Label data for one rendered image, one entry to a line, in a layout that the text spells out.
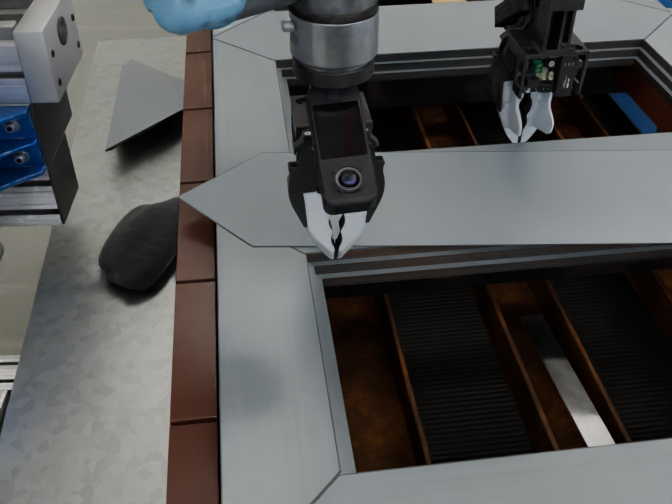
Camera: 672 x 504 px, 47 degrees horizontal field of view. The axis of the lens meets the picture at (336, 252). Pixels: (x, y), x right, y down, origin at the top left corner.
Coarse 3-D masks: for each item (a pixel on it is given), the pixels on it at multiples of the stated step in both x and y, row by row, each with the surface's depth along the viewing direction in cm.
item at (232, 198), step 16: (256, 160) 92; (224, 176) 90; (240, 176) 90; (256, 176) 90; (208, 192) 87; (224, 192) 87; (240, 192) 87; (256, 192) 87; (208, 208) 85; (224, 208) 85; (240, 208) 85; (256, 208) 85; (224, 224) 83; (240, 224) 83; (256, 224) 83
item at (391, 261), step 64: (384, 64) 115; (448, 64) 117; (640, 64) 118; (320, 256) 80; (384, 256) 81; (448, 256) 81; (512, 256) 82; (576, 256) 82; (640, 256) 84; (320, 320) 73
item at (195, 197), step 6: (198, 186) 88; (204, 186) 88; (186, 192) 87; (192, 192) 87; (198, 192) 87; (204, 192) 87; (180, 198) 86; (186, 198) 86; (192, 198) 86; (198, 198) 86; (204, 198) 86; (192, 204) 85; (198, 204) 85; (198, 210) 85
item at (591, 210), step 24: (552, 168) 91; (576, 168) 91; (600, 168) 91; (552, 192) 87; (576, 192) 87; (600, 192) 87; (576, 216) 84; (600, 216) 84; (624, 216) 84; (576, 240) 81; (600, 240) 81; (624, 240) 81
